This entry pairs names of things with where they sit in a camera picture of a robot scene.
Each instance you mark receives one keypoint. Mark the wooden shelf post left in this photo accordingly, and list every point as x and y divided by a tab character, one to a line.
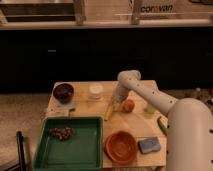
79	9

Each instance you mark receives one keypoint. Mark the blue sponge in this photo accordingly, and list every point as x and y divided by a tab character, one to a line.
149	145

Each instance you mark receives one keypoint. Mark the white cup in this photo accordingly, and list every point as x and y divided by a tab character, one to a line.
95	91

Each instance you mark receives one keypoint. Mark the green plastic tray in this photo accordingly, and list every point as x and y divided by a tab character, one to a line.
83	151

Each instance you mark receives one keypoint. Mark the white sign with lettering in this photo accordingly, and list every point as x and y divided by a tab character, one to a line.
157	6

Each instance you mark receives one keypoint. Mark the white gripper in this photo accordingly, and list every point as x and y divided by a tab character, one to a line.
119	95

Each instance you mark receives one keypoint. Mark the wooden shelf post right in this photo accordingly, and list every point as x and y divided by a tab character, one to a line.
136	12

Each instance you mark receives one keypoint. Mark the wooden shelf post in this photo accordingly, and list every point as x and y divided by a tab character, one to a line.
136	12
79	9

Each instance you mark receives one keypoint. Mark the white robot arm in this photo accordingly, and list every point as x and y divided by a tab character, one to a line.
190	124

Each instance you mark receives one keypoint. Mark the dark brown bowl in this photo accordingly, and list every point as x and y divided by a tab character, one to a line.
63	93

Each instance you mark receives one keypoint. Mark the yellow banana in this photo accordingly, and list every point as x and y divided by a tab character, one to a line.
109	111

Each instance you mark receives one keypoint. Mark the bunch of red grapes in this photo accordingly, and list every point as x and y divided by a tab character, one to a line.
62	134

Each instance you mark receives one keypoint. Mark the red bowl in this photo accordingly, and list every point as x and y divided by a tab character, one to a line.
121	147

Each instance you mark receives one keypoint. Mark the light green cup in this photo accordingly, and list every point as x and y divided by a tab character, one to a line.
150	109

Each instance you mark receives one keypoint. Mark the black chair frame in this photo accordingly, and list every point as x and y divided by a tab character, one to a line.
11	161

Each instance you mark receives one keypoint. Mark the green cucumber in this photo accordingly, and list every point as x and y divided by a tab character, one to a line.
161	126

